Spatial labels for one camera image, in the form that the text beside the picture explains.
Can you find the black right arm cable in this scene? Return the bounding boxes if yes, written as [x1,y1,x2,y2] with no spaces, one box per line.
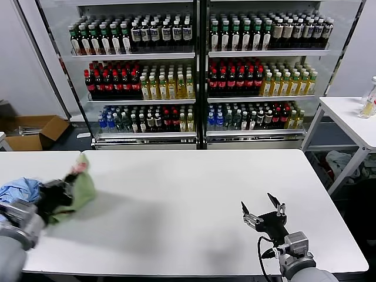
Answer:
[257,236,284,282]

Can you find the light green polo shirt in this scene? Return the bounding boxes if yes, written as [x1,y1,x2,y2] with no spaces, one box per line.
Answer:
[46,154,97,226]

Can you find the white cooler shelf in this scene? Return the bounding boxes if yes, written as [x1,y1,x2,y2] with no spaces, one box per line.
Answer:
[93,132,197,140]
[206,128,306,137]
[70,52,197,62]
[207,95,317,104]
[207,49,332,59]
[88,99,197,106]

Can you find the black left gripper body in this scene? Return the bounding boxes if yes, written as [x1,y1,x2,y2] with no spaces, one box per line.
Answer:
[37,179,75,224]

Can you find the glass cooler door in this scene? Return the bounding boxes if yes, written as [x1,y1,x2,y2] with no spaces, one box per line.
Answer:
[311,0,368,101]
[14,0,97,145]

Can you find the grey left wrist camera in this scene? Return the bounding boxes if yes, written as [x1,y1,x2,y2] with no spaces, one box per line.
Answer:
[0,199,38,226]

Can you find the dark bottle beige label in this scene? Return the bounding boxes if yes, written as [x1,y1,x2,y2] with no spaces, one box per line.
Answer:
[271,19,283,49]
[281,19,294,49]

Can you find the small white table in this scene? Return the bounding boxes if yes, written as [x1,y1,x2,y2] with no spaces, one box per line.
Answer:
[0,132,14,152]

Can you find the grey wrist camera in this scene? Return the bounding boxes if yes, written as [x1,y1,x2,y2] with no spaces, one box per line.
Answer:
[0,199,38,226]
[283,231,310,257]

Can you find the grey metal rods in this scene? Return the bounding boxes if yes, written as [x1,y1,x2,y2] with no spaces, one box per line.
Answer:
[3,126,40,138]

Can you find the crumpled light blue shirt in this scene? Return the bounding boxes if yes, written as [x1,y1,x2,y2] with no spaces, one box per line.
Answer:
[0,177,45,206]

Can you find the dark drink bottle white cap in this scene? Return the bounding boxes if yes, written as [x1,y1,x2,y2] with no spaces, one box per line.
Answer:
[150,21,162,48]
[292,19,304,49]
[303,19,314,49]
[160,21,172,48]
[140,22,152,48]
[323,19,334,49]
[313,19,324,49]
[130,22,142,48]
[172,20,183,48]
[182,19,193,47]

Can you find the dark tea bottle green cap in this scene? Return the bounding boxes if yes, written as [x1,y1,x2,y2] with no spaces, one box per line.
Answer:
[251,20,263,51]
[109,24,122,55]
[99,25,112,56]
[241,20,252,51]
[69,26,82,56]
[230,21,241,52]
[261,20,273,51]
[79,27,92,56]
[120,23,133,55]
[220,21,231,52]
[89,25,102,56]
[209,21,220,52]

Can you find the pale cloth pile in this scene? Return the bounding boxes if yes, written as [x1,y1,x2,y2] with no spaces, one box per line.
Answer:
[325,150,376,179]

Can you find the brown cardboard box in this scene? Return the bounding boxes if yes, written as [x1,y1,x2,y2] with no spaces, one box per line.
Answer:
[0,115,71,152]

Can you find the white beverage cooler cabinet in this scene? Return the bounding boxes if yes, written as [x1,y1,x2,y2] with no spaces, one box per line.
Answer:
[200,0,324,151]
[77,0,204,151]

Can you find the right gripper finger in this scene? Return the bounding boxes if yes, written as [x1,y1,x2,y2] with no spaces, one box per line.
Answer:
[266,192,288,218]
[240,200,264,227]

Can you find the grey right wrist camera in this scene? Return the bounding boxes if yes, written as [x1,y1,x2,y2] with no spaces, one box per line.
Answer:
[283,231,310,257]

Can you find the glass bottle yellow contents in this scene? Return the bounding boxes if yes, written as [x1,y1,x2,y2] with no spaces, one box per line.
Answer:
[358,76,376,120]

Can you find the white side table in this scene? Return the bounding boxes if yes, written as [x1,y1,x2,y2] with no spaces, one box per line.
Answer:
[301,96,376,196]

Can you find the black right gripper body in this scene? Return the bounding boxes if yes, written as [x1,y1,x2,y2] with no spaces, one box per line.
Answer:
[254,211,291,247]

